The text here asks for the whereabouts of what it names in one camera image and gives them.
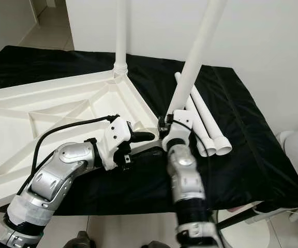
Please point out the white plastic table leg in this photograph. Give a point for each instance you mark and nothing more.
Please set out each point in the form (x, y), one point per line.
(211, 124)
(206, 147)
(121, 36)
(200, 46)

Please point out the white plastic table top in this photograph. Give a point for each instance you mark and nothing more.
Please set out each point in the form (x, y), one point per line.
(25, 134)

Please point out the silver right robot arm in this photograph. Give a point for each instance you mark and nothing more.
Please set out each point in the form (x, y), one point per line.
(185, 181)

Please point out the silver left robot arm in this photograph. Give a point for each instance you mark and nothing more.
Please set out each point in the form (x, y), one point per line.
(61, 173)

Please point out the grey robot left foot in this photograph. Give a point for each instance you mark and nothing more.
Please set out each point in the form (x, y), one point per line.
(82, 241)

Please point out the black table cloth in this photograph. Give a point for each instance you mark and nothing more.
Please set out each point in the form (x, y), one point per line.
(257, 165)

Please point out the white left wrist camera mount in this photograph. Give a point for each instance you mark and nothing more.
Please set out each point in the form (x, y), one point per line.
(115, 134)

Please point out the white metal frame tube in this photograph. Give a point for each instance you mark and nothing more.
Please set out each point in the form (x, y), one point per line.
(273, 211)

